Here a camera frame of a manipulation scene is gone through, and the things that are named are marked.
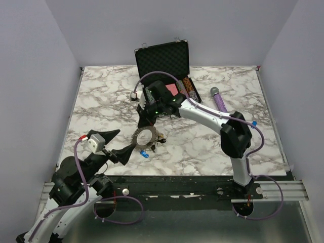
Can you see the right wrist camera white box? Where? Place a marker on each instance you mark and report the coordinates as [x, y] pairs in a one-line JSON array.
[[139, 97]]

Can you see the purple glitter toy microphone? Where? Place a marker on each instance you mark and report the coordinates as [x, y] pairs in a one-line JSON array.
[[214, 91]]

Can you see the pink playing card deck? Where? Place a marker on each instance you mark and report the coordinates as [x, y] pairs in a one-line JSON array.
[[173, 89]]

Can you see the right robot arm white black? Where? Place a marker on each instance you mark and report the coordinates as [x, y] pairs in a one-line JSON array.
[[235, 135]]

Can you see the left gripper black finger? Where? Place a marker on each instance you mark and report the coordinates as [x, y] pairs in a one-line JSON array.
[[106, 135], [123, 155]]

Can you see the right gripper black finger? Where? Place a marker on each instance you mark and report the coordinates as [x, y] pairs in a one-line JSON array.
[[144, 120], [152, 121]]

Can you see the black poker chip case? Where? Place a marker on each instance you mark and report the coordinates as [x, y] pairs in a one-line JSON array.
[[168, 63]]

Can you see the silver disc keyring holder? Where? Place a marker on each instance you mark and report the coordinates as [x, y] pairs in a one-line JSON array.
[[144, 137]]

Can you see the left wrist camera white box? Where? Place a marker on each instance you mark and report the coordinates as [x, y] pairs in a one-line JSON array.
[[95, 143]]

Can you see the key with black tag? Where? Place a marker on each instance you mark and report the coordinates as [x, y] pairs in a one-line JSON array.
[[160, 138]]

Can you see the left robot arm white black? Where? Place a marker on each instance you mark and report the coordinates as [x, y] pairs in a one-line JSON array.
[[77, 185]]

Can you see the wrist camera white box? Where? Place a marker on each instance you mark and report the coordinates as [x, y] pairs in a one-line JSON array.
[[95, 143], [139, 97]]

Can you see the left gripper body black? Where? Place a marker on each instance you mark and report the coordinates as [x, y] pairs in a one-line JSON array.
[[98, 160]]

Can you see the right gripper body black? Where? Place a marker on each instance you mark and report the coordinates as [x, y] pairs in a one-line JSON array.
[[155, 109]]

